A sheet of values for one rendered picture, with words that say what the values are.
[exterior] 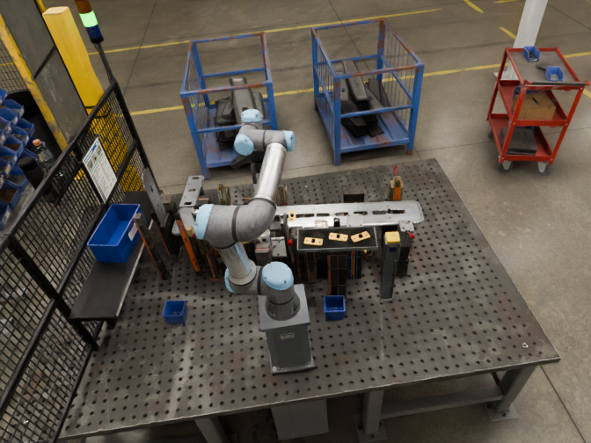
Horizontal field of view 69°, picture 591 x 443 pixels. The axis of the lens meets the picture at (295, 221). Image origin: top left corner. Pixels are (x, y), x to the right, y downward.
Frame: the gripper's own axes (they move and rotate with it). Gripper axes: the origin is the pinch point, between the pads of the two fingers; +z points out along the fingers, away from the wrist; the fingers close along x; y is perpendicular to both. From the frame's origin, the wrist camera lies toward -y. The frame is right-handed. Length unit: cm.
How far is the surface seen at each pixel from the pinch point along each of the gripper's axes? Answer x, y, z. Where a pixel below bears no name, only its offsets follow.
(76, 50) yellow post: 68, -94, -38
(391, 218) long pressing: 20, 65, 44
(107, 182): 36, -90, 23
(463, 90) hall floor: 341, 203, 144
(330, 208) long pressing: 30, 32, 44
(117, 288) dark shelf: -24, -72, 41
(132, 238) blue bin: 5, -71, 36
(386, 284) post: -11, 59, 61
